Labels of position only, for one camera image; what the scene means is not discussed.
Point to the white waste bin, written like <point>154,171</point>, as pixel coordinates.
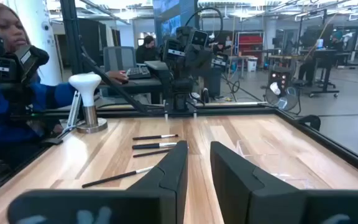
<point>252,64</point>

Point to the short thin black makeup brush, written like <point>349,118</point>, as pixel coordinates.
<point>151,153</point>

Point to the black table frame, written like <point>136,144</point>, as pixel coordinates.
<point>228,109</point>

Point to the long thin silver-ferrule makeup brush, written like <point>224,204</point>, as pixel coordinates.
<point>148,137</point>

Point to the thin white-tipped makeup brush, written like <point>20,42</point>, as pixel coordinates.
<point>113,178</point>

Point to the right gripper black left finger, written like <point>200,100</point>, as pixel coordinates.
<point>166,168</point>

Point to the medium dark-bristle makeup brush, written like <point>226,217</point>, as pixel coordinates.
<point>148,146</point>

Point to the black vertical post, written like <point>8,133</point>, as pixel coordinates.
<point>71,37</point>

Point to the silver folding stand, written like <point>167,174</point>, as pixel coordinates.
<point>74,109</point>

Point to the black standing desk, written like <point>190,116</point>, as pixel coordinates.
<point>322,53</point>

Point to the black box with red lights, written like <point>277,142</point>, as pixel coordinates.
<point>278,77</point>

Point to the black computer keyboard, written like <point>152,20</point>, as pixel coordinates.
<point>138,73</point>

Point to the red storage cabinet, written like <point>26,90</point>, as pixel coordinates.
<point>250,42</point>

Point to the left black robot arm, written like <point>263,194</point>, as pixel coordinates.
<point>180,87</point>

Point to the small floor fan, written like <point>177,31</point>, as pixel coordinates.
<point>283,98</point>

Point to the white building column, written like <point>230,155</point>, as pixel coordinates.
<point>48,46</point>

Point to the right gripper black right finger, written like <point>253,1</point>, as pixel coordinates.
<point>238,180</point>

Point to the black office desk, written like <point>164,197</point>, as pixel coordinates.
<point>135,85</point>

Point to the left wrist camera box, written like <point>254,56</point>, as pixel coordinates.
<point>200,38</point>

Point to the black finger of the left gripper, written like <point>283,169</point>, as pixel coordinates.
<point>205,70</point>
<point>191,68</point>

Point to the black curved hook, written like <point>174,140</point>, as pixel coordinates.
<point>309,121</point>

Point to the person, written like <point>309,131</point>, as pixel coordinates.
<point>309,40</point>
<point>146,51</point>
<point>8,34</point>

